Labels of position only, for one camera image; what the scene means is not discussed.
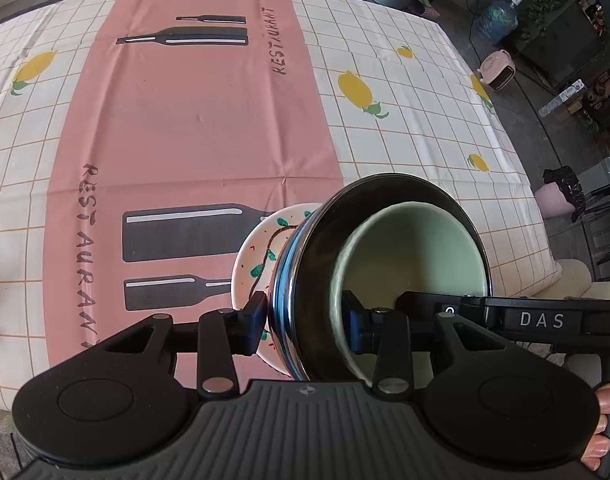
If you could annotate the black bag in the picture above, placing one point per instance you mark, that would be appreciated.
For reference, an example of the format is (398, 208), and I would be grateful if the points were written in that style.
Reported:
(567, 185)

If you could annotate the glass table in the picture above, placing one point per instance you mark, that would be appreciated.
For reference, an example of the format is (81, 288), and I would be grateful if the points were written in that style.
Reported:
(605, 175)

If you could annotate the small pink heater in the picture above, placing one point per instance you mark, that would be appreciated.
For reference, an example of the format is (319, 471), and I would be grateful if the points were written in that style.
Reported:
(497, 69)

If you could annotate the white carton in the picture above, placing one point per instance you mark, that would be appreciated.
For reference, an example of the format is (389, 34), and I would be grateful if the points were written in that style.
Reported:
(565, 96)

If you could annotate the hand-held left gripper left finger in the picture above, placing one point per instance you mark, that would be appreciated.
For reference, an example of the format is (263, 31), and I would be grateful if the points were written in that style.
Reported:
(257, 317)

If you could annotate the pink round stool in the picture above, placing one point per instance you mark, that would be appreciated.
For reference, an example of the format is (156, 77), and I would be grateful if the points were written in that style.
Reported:
(552, 202)

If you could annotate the light green bowl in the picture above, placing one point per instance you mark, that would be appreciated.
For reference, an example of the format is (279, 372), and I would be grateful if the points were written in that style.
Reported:
(410, 250)

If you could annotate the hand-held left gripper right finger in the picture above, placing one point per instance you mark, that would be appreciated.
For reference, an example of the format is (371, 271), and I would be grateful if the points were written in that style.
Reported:
(352, 330)

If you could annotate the white cushion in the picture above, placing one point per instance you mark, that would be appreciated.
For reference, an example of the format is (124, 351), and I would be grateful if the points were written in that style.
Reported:
(580, 280)

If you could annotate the dark cabinet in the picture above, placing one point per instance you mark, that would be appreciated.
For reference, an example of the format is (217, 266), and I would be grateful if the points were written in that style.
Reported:
(565, 50)

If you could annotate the blue bowl with steel inside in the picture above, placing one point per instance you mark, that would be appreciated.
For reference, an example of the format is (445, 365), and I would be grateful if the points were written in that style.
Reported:
(325, 230)

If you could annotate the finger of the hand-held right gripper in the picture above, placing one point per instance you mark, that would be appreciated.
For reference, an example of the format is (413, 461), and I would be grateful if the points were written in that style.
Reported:
(425, 300)

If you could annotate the lemon print checked tablecloth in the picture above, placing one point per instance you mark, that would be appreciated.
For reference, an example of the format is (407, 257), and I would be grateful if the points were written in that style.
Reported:
(410, 135)

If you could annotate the white plate with fruit drawings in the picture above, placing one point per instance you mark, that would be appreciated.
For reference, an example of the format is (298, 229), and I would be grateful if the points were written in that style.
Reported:
(255, 255)

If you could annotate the blue water bottle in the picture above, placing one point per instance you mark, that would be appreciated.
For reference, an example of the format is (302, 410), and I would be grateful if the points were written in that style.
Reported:
(497, 20)

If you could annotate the pink bottle print cloth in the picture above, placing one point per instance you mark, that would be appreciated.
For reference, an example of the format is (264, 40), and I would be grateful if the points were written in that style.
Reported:
(185, 110)

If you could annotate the grey striped trousers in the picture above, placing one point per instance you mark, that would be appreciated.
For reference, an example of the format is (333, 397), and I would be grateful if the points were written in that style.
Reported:
(0, 457)

